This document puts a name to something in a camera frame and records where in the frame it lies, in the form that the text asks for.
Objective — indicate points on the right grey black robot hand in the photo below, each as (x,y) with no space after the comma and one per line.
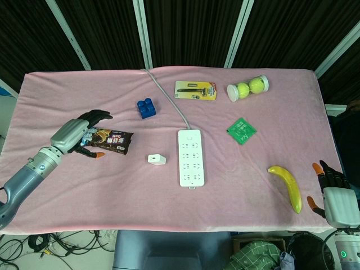
(341,205)

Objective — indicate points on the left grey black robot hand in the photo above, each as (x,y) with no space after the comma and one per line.
(67,133)

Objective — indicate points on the white charger block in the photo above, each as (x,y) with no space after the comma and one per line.
(156,159)

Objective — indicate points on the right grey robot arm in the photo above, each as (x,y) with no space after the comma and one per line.
(347,253)

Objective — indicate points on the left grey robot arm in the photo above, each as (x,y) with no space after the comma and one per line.
(25,177)

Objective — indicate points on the brown chocolate snack packet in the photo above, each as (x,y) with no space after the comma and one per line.
(112,140)

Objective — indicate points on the yellow banana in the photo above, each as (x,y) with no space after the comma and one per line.
(291,185)

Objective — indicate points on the black bin bag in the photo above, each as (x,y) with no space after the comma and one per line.
(306,253)

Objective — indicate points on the pink table cloth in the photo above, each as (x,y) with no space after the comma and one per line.
(112,197)

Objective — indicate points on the blue toy brick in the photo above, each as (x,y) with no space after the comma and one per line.
(146,109)

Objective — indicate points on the green checkered cloth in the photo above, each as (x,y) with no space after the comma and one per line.
(253,256)

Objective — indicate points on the green tea sachet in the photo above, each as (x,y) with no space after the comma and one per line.
(242,131)

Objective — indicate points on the white power strip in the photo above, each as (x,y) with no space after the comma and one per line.
(191,166)

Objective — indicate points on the razor in yellow blister pack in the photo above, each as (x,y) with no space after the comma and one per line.
(197,90)

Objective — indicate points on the yellow tennis ball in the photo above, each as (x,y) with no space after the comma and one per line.
(243,89)
(256,85)

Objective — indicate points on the clear tennis ball tube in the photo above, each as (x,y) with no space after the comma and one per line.
(233,93)

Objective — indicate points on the white frame post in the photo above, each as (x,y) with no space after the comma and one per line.
(7,88)
(143,33)
(239,33)
(337,53)
(70,36)

